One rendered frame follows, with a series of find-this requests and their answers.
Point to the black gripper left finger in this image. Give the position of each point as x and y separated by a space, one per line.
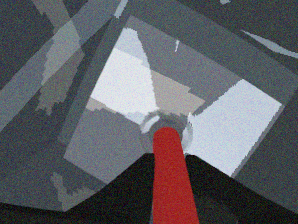
127 200

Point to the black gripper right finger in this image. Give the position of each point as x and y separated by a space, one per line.
222 200

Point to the red peg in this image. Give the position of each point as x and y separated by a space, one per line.
173 201

